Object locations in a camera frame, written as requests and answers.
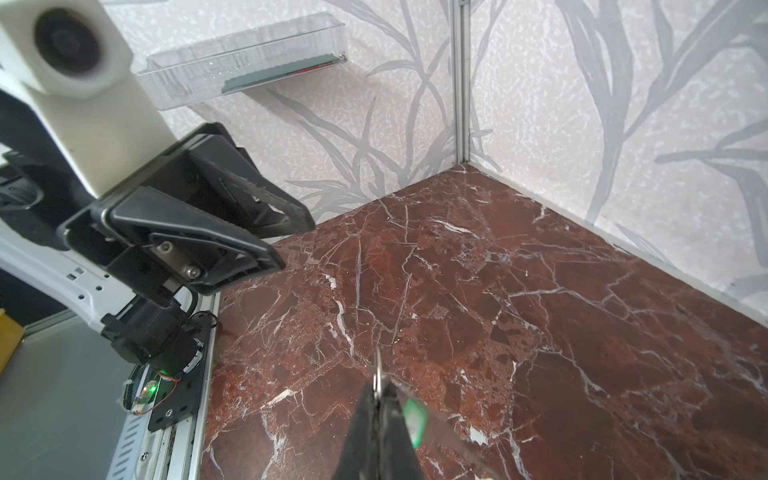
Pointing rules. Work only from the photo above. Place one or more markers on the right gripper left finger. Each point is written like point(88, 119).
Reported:
point(359, 458)

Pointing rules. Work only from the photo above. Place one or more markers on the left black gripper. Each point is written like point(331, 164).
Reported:
point(170, 223)

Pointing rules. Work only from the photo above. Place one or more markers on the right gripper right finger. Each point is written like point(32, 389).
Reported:
point(397, 457)

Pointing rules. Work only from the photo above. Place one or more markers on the steel key organizer plate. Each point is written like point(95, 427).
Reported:
point(440, 433)

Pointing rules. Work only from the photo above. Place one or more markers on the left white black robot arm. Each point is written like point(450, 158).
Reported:
point(39, 193)

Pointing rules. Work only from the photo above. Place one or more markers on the green circuit board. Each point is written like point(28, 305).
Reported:
point(146, 397)

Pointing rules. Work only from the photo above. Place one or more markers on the yellow plastic bin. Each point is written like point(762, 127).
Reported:
point(11, 334)

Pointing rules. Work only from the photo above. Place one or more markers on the clear plastic wall tray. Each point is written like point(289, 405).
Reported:
point(231, 63)

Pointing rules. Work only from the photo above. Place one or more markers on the aluminium mounting rail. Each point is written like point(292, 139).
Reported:
point(167, 442)

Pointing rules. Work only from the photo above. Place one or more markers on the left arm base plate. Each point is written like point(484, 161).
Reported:
point(181, 399)

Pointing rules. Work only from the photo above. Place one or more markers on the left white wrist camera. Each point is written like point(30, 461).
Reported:
point(70, 64)

